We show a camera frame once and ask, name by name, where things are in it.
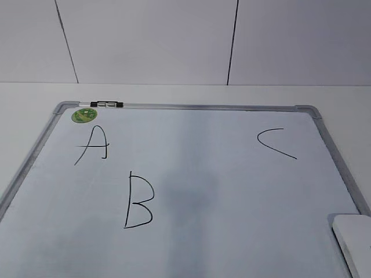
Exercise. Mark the black silver board hanger clip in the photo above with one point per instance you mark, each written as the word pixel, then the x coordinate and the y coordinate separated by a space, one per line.
pixel 107 104

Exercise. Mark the white rectangular board eraser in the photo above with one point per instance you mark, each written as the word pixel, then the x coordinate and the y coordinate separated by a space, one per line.
pixel 351 233

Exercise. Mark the green round magnet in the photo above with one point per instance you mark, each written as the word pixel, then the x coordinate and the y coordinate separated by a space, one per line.
pixel 84 115

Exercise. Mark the white framed whiteboard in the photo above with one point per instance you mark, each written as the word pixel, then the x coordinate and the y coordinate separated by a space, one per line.
pixel 152 190

